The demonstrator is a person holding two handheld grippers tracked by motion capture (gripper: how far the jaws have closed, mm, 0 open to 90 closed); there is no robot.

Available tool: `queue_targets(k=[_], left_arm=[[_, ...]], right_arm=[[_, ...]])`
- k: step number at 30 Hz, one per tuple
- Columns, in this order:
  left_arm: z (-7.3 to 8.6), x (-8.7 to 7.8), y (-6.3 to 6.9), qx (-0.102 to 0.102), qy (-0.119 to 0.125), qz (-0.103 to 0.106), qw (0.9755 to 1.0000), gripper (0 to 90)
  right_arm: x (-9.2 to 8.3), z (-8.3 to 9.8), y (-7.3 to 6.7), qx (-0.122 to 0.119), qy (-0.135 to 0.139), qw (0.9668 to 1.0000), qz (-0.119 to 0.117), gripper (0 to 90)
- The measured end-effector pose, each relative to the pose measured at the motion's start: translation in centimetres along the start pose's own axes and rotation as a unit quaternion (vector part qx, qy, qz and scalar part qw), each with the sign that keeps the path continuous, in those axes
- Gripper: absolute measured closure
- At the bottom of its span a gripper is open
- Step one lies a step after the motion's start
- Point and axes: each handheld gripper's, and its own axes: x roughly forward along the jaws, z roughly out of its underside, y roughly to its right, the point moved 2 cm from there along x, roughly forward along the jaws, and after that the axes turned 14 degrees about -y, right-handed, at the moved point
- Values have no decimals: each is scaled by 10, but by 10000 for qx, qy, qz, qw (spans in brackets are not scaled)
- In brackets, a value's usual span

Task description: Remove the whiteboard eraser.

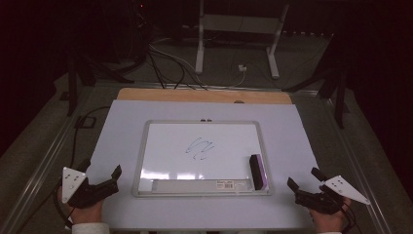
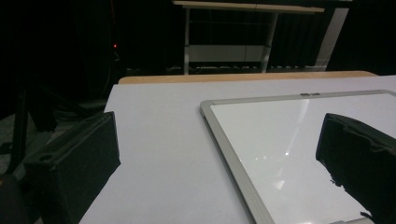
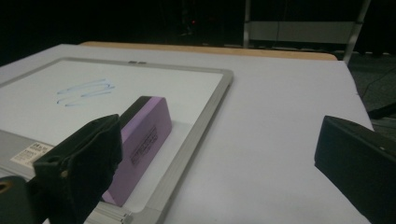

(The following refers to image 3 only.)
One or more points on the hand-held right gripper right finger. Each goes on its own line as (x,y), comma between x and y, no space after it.
(358,161)

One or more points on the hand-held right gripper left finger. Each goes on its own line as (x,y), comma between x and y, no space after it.
(81,155)

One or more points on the purple whiteboard eraser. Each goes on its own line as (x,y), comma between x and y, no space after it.
(146,133)

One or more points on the whiteboard with grey frame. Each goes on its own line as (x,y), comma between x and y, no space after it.
(130,81)

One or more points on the black stand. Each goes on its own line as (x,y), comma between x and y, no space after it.
(384,111)

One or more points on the white table mat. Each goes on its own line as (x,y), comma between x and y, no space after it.
(267,130)

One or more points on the grey metal stand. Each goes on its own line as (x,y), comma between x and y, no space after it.
(299,31)

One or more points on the wooden table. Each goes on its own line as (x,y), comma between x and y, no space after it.
(218,49)

